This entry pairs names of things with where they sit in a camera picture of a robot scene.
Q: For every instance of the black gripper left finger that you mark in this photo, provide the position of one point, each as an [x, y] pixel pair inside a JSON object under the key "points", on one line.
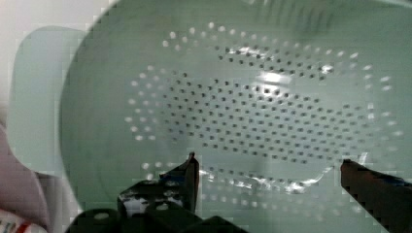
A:
{"points": [[178, 185]]}

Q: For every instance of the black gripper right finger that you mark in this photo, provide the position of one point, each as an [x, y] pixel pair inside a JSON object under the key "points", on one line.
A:
{"points": [[387, 198]]}

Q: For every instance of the mint green oval strainer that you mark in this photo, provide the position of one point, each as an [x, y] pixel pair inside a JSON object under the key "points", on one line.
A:
{"points": [[271, 97]]}

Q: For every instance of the red ketchup bottle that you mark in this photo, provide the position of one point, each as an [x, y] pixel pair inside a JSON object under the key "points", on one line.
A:
{"points": [[12, 223]]}

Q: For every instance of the grey round plate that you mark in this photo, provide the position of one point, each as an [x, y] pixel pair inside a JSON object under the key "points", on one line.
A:
{"points": [[21, 191]]}

